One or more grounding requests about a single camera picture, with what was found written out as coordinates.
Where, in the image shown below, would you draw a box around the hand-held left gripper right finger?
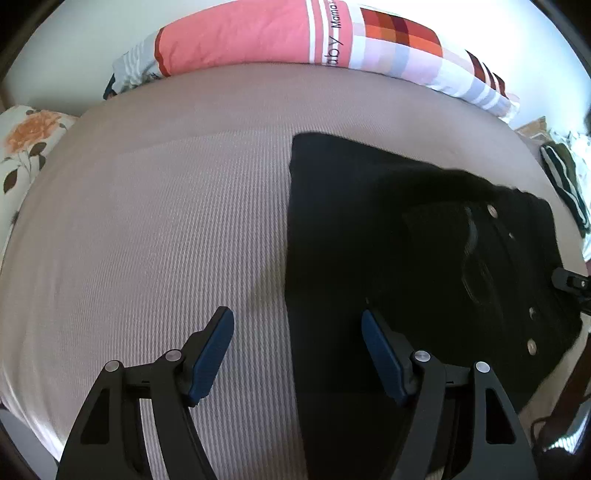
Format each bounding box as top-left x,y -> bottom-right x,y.
361,308 -> 539,480

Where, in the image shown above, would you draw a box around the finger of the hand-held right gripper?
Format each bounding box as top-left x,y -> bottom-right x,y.
551,267 -> 591,319

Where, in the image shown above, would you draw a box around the green striped garment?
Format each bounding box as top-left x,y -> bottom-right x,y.
540,132 -> 591,237

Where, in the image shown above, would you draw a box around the pink checked long pillow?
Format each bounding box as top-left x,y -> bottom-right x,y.
102,0 -> 522,123

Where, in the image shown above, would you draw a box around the beige ribbed bed sheet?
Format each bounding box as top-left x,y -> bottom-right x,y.
0,62 -> 591,480

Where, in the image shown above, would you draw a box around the black cable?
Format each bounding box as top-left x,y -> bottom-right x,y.
530,336 -> 591,459

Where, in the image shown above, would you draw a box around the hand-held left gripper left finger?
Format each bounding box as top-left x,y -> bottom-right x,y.
55,306 -> 235,480

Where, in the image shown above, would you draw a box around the black pants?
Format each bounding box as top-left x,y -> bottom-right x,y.
285,132 -> 584,480

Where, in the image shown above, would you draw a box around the white floral pillow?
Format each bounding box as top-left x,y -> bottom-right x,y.
0,105 -> 80,260

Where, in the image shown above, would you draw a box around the brown cardboard box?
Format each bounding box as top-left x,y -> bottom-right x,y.
514,115 -> 551,140

